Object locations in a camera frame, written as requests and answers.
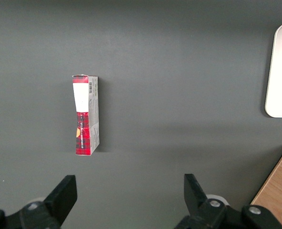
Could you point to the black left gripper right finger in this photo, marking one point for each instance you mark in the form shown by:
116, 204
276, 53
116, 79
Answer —
194, 198

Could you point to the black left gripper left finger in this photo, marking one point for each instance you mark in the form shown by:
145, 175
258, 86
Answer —
60, 198

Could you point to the red plaid cardboard box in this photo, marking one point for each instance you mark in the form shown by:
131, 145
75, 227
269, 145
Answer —
83, 133

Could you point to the light wooden box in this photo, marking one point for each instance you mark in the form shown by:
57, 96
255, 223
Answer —
279, 188

